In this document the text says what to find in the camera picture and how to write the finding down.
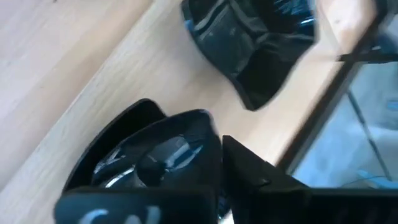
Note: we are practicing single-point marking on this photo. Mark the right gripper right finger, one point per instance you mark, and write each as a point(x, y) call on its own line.
point(248, 171)

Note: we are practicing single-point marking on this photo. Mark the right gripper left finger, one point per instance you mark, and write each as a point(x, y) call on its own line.
point(214, 174)

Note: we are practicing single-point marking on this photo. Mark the black leaf-shaped mini plate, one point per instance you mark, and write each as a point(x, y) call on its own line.
point(133, 121)
point(174, 149)

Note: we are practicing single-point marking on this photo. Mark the black wavy square mini plate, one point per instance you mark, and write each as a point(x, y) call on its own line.
point(248, 46)

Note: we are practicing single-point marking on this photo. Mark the black aluminium table frame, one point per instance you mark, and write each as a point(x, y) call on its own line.
point(325, 102)

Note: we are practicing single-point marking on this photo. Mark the wooden shelf with black frame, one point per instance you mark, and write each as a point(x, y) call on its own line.
point(155, 77)

